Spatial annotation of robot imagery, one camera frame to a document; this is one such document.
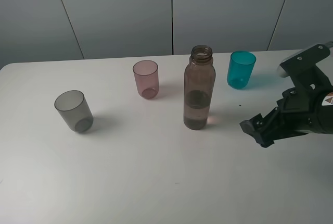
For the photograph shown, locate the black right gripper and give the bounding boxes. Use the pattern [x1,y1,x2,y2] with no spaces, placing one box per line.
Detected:
[239,86,332,148]

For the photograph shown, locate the brown translucent water bottle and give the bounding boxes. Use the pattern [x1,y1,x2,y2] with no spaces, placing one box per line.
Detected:
[183,45,216,130]

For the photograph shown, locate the teal translucent plastic cup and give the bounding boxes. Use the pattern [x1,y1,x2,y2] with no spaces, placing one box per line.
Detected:
[227,51,257,89]

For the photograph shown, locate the pink translucent plastic cup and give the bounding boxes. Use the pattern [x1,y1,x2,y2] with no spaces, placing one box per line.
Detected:
[133,60,159,99]

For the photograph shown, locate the grey translucent plastic cup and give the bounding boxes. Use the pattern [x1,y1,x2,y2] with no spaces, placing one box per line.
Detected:
[54,90,94,133]

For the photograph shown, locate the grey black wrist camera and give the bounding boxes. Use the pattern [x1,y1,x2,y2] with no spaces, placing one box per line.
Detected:
[277,41,332,93]

